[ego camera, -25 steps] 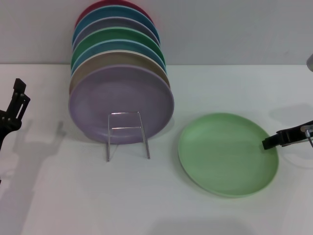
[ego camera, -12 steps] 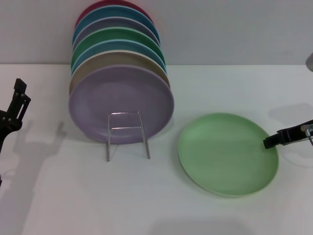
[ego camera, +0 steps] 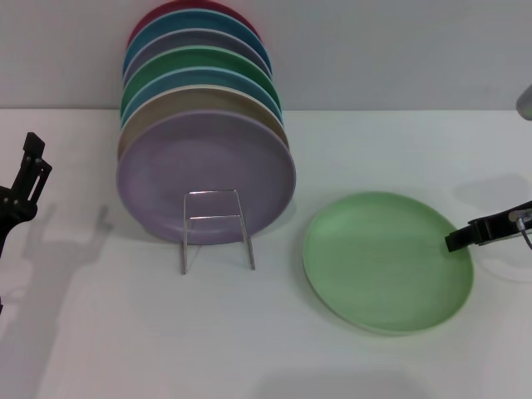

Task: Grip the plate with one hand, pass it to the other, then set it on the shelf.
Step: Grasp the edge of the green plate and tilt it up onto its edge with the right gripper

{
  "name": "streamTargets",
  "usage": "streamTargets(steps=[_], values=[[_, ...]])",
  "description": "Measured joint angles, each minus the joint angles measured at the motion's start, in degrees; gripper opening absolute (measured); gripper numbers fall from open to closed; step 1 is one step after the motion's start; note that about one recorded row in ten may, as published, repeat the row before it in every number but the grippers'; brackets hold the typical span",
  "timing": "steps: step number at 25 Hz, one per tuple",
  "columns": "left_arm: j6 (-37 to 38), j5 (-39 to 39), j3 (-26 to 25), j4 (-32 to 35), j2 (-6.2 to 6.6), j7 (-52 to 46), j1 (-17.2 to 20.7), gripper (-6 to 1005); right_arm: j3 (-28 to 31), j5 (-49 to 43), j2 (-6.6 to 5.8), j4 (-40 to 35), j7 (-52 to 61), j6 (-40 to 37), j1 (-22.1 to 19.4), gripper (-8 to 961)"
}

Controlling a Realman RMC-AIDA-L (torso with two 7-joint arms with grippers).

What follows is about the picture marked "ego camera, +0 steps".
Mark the light blue plate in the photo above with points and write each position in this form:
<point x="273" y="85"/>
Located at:
<point x="199" y="77"/>

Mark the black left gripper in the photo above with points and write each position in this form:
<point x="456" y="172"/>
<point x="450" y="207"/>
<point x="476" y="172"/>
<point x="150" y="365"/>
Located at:
<point x="12" y="210"/>

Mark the grey lavender plate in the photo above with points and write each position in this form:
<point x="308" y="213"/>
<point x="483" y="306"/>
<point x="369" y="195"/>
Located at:
<point x="199" y="39"/>

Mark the light green plate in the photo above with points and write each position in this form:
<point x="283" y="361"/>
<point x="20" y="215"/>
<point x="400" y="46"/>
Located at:
<point x="374" y="266"/>

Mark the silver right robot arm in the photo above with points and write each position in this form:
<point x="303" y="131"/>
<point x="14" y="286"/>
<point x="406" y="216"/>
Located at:
<point x="525" y="104"/>

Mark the dark green plate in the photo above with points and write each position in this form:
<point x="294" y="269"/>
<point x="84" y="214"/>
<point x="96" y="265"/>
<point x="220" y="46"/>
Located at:
<point x="199" y="58"/>

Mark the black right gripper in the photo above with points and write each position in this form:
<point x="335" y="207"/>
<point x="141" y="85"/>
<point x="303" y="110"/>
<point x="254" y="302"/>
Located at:
<point x="523" y="218"/>

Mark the purple plate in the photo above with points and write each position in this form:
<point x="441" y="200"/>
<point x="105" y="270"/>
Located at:
<point x="208" y="158"/>

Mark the maroon red plate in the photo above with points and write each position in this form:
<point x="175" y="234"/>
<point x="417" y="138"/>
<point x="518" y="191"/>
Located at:
<point x="154" y="12"/>

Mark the beige plate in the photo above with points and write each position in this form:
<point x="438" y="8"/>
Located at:
<point x="187" y="99"/>

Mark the dark teal blue plate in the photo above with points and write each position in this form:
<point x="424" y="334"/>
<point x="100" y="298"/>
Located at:
<point x="199" y="23"/>

